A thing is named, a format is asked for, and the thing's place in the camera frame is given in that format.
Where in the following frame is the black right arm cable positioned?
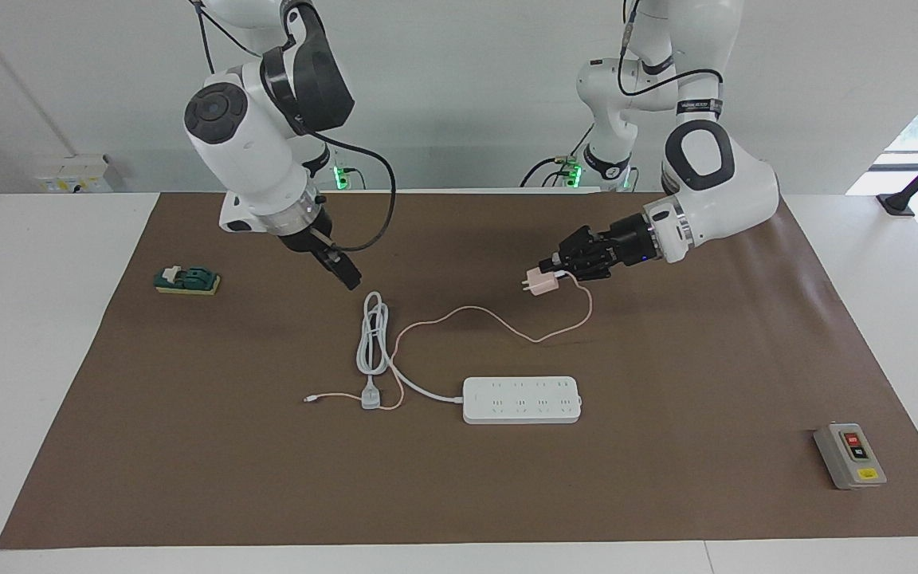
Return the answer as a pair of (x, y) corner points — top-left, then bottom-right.
(190, 0), (398, 254)

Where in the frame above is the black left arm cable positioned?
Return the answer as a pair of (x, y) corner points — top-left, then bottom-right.
(618, 0), (727, 122)

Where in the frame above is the black base cable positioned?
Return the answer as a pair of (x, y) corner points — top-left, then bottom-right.
(519, 124), (597, 189)

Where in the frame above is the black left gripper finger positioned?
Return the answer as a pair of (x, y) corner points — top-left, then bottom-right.
(538, 253), (612, 282)
(558, 225), (609, 258)

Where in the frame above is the white wall socket box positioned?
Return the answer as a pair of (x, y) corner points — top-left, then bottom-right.
(34, 153), (114, 195)

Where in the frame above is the white power strip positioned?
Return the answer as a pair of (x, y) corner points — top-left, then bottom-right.
(461, 376), (584, 426)

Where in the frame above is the brown table mat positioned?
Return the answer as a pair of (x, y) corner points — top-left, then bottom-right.
(0, 191), (918, 551)

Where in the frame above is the white power cord with plug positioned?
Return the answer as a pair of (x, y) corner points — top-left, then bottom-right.
(355, 291), (465, 411)

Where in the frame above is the pink charging cable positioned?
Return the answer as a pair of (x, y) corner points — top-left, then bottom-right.
(303, 271), (594, 413)

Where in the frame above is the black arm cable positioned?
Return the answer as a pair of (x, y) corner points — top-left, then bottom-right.
(618, 0), (727, 122)
(190, 0), (398, 254)

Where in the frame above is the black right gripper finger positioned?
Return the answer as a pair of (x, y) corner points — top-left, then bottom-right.
(329, 246), (363, 292)
(316, 248), (353, 289)

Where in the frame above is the grey on-off switch box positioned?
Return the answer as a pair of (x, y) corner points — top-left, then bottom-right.
(813, 422), (889, 490)

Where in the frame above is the pink charger adapter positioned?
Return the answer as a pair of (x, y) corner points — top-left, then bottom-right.
(520, 267), (564, 298)

